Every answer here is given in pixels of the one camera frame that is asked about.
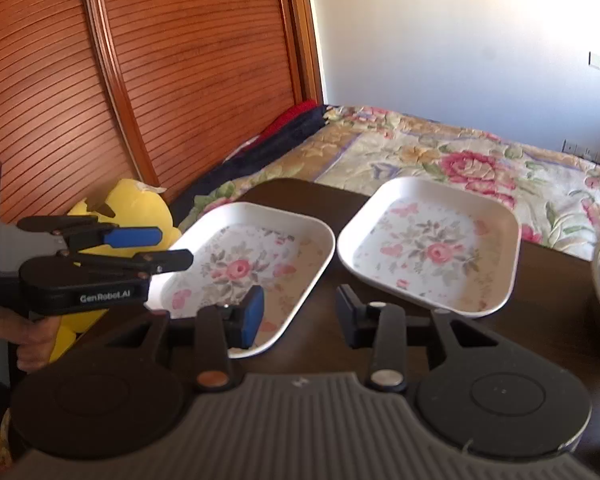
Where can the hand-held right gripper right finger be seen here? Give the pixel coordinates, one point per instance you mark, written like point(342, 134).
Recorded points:
point(344, 312)

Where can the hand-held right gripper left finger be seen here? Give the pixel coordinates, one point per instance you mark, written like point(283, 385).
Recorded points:
point(253, 317)

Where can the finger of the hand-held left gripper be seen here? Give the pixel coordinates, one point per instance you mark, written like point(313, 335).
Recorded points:
point(132, 238)
point(172, 260)

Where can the white floral square plate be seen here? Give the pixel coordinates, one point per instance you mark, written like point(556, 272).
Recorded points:
point(430, 252)
point(240, 260)

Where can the person's left hand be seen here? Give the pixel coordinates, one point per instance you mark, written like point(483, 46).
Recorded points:
point(36, 342)

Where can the yellow plush toy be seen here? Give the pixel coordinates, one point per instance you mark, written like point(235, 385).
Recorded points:
point(135, 205)

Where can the dark blue blanket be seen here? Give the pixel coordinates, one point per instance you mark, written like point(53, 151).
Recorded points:
point(280, 145)

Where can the person's floral clothing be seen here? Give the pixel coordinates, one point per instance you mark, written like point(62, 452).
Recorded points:
point(0, 442)

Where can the wooden slatted wardrobe door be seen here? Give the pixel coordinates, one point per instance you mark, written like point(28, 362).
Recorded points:
point(180, 60)

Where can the floral bedspread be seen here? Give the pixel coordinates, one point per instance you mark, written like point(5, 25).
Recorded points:
point(430, 145)

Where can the red knitted cloth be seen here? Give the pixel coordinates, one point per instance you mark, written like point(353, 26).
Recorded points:
point(295, 112)

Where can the row of wall sockets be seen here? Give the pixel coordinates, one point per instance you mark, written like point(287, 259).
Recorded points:
point(587, 152)

